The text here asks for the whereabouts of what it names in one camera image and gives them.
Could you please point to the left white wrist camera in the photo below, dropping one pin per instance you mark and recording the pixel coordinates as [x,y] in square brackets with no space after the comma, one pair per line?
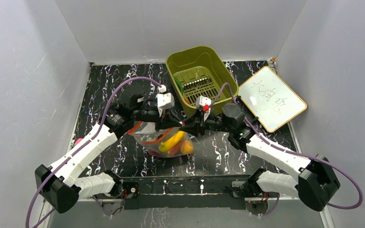
[164,102]

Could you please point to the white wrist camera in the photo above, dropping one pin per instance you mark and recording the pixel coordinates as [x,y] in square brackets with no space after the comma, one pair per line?
[204,105]
[164,102]

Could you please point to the black metal base rail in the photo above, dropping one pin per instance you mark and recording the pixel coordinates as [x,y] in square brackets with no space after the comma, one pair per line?
[183,191]

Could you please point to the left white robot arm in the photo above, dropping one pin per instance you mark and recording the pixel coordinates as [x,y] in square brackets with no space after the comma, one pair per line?
[78,170]

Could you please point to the yellow toy banana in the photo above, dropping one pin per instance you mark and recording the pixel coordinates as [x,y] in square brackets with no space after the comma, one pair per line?
[171,142]

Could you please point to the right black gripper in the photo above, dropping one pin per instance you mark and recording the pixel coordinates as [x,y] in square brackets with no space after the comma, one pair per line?
[201,125]

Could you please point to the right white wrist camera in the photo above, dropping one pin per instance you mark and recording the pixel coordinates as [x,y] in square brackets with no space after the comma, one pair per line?
[204,105]

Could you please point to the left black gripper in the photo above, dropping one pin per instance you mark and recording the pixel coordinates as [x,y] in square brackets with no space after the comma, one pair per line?
[168,120]

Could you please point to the pink red eraser block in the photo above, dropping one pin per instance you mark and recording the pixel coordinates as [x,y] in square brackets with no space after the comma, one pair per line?
[78,141]

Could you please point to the olive green plastic basket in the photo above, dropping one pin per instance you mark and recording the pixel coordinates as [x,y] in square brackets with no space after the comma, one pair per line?
[200,72]

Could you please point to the clear zip bag orange zipper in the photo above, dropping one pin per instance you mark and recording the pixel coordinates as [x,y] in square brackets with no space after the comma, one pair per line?
[145,134]

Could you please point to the small whiteboard wooden frame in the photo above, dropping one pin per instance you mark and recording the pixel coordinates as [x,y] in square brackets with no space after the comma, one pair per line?
[270,99]

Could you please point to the orange toy fruit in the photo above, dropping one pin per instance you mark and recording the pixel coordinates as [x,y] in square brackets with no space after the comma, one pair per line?
[186,147]

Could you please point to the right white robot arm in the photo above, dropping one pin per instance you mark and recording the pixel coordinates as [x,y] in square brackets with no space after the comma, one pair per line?
[283,163]

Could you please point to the green toy vegetable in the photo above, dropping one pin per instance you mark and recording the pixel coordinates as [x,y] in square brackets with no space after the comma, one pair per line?
[180,87]

